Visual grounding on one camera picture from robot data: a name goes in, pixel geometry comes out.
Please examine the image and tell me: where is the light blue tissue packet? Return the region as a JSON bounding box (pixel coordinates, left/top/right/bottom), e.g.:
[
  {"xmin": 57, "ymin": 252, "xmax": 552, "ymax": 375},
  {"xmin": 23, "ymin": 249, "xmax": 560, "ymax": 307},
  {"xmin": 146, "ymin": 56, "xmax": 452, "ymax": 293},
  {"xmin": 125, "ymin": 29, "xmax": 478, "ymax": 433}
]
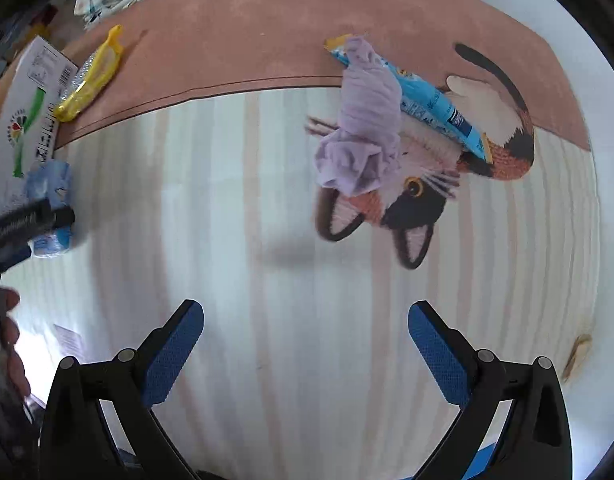
[{"xmin": 24, "ymin": 160, "xmax": 76, "ymax": 260}]

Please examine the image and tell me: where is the lavender ribbed cloth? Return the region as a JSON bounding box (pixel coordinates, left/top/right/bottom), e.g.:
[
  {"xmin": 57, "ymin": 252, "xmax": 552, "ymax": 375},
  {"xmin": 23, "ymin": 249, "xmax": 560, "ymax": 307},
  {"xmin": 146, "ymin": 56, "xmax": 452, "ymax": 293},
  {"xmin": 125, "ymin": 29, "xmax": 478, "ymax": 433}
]
[{"xmin": 313, "ymin": 35, "xmax": 403, "ymax": 197}]

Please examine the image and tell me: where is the blue snack packet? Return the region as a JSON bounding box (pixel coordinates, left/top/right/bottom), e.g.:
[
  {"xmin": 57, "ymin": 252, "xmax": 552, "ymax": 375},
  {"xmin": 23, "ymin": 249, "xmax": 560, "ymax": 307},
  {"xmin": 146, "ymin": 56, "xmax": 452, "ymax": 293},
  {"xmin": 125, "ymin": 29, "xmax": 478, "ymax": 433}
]
[{"xmin": 324, "ymin": 34, "xmax": 494, "ymax": 164}]

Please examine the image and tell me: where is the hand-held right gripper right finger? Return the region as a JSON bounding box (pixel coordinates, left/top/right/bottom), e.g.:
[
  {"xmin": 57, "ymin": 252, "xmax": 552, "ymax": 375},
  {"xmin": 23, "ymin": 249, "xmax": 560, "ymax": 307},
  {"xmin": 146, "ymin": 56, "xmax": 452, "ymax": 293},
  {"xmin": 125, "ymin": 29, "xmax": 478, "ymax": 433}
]
[{"xmin": 408, "ymin": 300, "xmax": 574, "ymax": 480}]

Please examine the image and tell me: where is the person's left hand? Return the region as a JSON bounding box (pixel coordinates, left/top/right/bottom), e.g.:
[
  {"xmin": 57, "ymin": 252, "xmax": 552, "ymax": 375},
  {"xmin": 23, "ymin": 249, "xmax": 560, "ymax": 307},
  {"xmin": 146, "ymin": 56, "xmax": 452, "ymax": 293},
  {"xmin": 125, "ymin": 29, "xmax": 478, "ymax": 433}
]
[{"xmin": 0, "ymin": 287, "xmax": 32, "ymax": 397}]

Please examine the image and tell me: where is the white cardboard box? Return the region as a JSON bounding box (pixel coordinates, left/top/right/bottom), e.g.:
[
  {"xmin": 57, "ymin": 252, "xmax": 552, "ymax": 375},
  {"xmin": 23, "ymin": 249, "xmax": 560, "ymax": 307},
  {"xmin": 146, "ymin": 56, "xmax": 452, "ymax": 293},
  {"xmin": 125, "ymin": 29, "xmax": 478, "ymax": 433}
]
[{"xmin": 0, "ymin": 35, "xmax": 80, "ymax": 222}]

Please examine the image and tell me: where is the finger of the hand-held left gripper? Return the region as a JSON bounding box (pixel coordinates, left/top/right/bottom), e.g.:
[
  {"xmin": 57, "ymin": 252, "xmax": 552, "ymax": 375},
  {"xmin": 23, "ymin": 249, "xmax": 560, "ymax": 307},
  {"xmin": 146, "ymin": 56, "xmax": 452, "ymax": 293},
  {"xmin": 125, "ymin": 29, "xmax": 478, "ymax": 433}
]
[
  {"xmin": 0, "ymin": 198, "xmax": 77, "ymax": 250},
  {"xmin": 0, "ymin": 245, "xmax": 34, "ymax": 274}
]

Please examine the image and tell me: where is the yellow packaged sponge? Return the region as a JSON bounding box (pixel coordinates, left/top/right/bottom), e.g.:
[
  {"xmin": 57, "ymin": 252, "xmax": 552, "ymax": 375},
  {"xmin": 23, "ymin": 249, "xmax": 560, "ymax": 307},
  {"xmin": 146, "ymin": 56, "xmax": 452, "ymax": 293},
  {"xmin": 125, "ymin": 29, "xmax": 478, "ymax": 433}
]
[{"xmin": 54, "ymin": 25, "xmax": 124, "ymax": 122}]

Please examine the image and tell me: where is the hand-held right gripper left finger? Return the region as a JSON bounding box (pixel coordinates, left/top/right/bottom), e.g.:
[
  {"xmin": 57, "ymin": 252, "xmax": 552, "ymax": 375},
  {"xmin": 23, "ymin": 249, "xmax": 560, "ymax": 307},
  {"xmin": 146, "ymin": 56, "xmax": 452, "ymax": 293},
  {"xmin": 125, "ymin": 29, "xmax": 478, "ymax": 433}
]
[{"xmin": 39, "ymin": 299, "xmax": 205, "ymax": 480}]

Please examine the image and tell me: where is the white paper label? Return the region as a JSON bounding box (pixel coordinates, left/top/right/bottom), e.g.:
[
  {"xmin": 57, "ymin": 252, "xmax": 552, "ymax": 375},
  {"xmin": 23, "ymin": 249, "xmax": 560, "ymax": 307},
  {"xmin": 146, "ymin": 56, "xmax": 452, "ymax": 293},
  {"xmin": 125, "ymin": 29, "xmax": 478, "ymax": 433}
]
[{"xmin": 52, "ymin": 323, "xmax": 86, "ymax": 359}]

